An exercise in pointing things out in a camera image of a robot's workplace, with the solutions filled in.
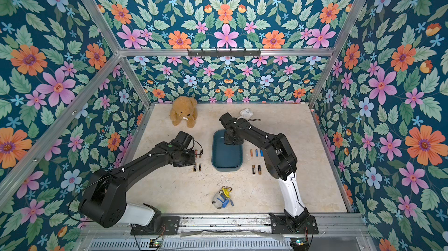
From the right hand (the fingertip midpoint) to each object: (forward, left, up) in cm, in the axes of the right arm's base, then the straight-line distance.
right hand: (231, 140), depth 97 cm
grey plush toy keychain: (-31, +2, 0) cm, 31 cm away
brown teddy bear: (+11, +26, +14) cm, 32 cm away
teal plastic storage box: (-9, +3, -3) cm, 10 cm away
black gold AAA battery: (-8, +17, -4) cm, 19 cm away
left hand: (-13, +18, +1) cm, 22 cm away
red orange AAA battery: (-5, -11, -4) cm, 13 cm away
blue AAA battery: (-6, -14, -4) cm, 16 cm away
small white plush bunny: (+21, -8, 0) cm, 23 cm away
